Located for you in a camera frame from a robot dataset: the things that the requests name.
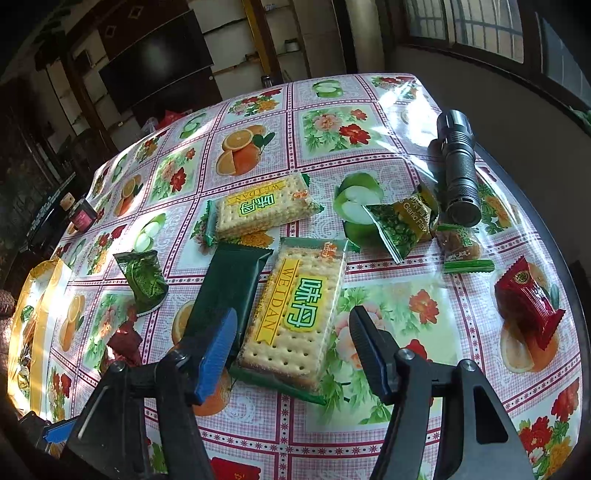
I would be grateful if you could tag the yellow wooden post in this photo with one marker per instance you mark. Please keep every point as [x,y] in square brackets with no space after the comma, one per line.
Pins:
[258,41]

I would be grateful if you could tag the red flat packet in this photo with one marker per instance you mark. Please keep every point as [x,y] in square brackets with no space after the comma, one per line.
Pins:
[235,468]

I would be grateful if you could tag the fruit and flower printed tablecloth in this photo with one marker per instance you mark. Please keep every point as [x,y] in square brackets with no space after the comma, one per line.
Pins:
[415,323]

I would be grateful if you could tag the yellow taped white box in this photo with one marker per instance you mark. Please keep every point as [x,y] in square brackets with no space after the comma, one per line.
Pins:
[41,295]

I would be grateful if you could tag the red snack packet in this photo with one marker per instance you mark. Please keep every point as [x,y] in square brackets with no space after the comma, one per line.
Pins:
[526,300]

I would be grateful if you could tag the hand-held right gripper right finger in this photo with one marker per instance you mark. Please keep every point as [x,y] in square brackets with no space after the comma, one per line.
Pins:
[369,346]

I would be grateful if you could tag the small cake packet green ends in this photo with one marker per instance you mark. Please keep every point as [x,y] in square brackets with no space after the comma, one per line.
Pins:
[461,247]

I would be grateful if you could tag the barred window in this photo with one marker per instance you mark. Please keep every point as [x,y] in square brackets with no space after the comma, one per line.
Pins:
[471,27]

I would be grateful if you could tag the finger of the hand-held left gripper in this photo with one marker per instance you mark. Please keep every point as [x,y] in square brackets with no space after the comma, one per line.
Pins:
[57,438]

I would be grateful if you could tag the red bag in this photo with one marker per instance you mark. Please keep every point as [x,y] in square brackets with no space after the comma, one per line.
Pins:
[168,119]

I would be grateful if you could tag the green pea snack packet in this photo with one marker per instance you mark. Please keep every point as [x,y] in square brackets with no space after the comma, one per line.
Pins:
[143,277]
[401,226]

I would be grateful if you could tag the small dark red packet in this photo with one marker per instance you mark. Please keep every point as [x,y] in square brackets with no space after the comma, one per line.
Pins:
[123,341]

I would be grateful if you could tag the dark green snack packet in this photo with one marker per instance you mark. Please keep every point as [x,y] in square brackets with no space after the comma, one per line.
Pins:
[226,281]

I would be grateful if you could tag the white plastic bag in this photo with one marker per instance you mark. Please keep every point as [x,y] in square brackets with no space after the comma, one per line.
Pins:
[151,125]

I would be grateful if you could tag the mahjong table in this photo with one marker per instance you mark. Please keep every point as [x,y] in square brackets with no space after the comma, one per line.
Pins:
[46,207]

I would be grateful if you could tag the steel thermos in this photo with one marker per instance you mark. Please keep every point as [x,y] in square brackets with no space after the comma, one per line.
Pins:
[266,81]

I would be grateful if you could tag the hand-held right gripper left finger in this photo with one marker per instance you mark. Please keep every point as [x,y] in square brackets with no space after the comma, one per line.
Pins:
[217,355]

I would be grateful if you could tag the black flashlight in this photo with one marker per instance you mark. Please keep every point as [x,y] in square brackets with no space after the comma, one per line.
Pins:
[459,175]

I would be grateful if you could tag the red jar with cork lid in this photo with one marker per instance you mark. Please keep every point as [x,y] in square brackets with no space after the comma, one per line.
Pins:
[83,217]

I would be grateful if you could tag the clear cracker packet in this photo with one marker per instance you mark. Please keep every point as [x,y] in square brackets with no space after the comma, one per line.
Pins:
[295,314]
[263,207]

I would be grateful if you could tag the black television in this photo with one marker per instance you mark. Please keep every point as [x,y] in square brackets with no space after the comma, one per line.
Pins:
[157,60]

